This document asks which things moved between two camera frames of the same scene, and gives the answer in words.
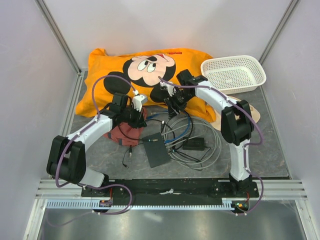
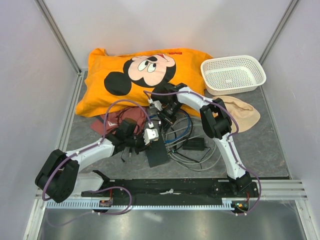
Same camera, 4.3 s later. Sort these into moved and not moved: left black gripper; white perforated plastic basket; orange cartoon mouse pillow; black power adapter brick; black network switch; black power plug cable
Moved: left black gripper; black power plug cable
Not moved: white perforated plastic basket; black power adapter brick; black network switch; orange cartoon mouse pillow
